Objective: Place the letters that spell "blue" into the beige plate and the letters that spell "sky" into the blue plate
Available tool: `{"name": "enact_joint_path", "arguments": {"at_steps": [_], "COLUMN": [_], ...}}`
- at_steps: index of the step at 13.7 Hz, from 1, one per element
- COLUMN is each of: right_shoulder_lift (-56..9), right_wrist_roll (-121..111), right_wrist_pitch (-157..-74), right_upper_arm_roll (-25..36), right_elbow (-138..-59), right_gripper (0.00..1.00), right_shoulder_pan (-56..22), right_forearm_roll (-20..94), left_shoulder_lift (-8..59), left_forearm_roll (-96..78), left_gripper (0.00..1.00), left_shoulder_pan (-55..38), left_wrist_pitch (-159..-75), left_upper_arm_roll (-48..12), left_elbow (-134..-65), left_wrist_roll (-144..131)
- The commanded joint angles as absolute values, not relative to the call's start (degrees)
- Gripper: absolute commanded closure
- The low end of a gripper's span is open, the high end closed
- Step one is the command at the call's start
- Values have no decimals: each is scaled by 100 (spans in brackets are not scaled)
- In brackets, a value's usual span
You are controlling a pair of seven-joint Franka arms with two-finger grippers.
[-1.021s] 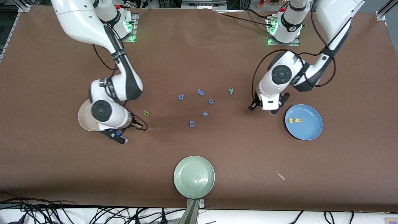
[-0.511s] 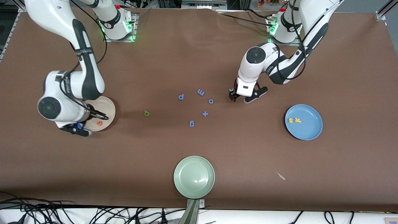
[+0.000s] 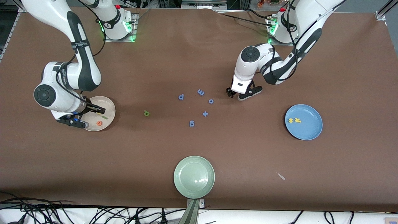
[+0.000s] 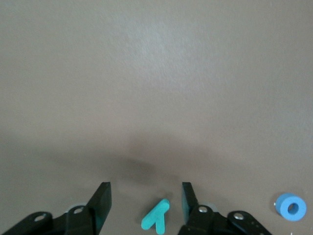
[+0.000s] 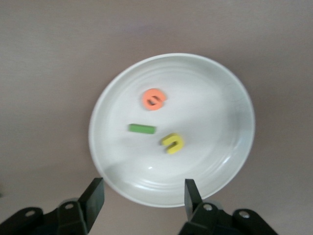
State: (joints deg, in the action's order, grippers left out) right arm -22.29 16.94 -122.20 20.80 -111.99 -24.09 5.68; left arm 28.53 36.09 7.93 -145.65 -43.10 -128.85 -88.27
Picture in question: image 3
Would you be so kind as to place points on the blue round plate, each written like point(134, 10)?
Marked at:
point(307, 127)

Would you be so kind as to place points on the pale green round plate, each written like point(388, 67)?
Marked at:
point(194, 177)

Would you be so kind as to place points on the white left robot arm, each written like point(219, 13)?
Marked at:
point(248, 67)

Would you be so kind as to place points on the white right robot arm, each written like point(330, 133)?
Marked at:
point(80, 62)

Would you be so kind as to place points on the grey metal box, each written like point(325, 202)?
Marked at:
point(203, 4)

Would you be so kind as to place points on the blue foam letter p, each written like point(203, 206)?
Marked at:
point(183, 97)

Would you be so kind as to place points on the blue foam letter m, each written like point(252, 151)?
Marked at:
point(201, 92)

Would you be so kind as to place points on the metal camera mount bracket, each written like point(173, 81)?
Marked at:
point(192, 213)

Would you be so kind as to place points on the small white paper scrap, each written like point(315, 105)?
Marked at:
point(281, 176)

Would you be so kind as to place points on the yellow foam letter k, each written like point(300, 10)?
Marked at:
point(297, 119)

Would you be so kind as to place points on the brown table cover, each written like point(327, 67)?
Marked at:
point(199, 56)

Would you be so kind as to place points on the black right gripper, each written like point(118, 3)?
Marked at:
point(89, 107)

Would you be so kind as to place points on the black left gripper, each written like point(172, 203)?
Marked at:
point(229, 92)

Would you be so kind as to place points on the aluminium table edge rail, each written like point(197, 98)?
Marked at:
point(9, 37)

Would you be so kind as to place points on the aluminium frame profile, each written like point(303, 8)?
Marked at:
point(381, 15)

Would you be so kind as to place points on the beige round plate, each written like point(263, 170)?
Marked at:
point(107, 104)

